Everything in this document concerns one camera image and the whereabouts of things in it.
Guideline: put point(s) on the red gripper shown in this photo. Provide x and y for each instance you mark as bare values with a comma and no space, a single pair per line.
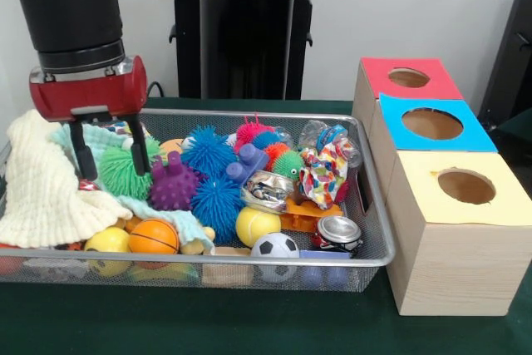
87,93

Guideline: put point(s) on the cream knitted cloth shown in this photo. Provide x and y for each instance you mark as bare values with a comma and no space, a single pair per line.
41,197

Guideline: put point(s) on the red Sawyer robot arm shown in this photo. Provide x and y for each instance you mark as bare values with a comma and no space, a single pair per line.
71,14

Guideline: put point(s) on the clear mesh bin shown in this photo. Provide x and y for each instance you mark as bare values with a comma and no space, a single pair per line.
374,239

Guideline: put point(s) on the wooden box with three holes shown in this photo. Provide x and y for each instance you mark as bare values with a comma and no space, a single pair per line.
449,272

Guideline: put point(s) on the green spiky rubber ball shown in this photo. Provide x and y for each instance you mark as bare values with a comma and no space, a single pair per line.
120,174

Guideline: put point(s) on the purple knobby ball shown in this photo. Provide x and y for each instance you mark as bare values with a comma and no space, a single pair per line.
173,187

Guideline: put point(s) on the mint green cloth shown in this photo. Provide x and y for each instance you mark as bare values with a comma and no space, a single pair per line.
158,214

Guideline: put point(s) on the blue spiky rubber ball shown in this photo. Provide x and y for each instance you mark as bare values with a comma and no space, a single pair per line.
208,152
218,205

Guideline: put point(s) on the orange toy basketball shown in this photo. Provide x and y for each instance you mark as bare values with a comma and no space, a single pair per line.
154,237

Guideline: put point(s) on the yellow tennis ball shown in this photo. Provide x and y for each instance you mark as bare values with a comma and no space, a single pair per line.
256,226

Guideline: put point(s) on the black and white soccer ball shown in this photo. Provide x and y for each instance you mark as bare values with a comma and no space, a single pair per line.
274,245

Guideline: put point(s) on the multicolour patterned cloth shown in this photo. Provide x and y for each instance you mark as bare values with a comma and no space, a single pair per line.
324,174

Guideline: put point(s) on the black monitor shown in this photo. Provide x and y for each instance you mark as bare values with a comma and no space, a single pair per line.
511,64

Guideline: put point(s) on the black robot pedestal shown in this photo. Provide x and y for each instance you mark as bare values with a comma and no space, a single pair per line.
241,47

